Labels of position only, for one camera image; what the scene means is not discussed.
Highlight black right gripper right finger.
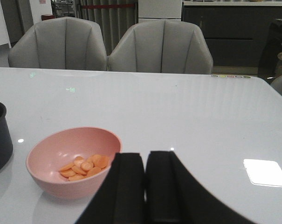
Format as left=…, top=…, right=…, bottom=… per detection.
left=145, top=151, right=251, bottom=224

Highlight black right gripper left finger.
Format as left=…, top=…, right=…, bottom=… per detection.
left=76, top=153, right=144, bottom=224

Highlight orange ham slices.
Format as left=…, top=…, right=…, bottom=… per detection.
left=58, top=154, right=110, bottom=182

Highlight pink plastic bowl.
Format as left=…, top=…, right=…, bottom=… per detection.
left=26, top=127, right=122, bottom=199

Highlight right grey upholstered chair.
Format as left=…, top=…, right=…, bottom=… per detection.
left=108, top=19, right=213, bottom=75

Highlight grey upholstered chair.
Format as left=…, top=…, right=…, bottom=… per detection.
left=108, top=19, right=213, bottom=75
left=8, top=17, right=107, bottom=71

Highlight left grey upholstered chair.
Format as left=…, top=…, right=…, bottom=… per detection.
left=8, top=17, right=107, bottom=71

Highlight dark grey counter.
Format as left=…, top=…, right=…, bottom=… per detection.
left=182, top=0, right=282, bottom=67

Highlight white cabinet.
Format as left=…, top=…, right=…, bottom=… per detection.
left=138, top=0, right=183, bottom=23

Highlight red trash bin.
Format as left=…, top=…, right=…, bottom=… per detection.
left=41, top=14, right=55, bottom=21

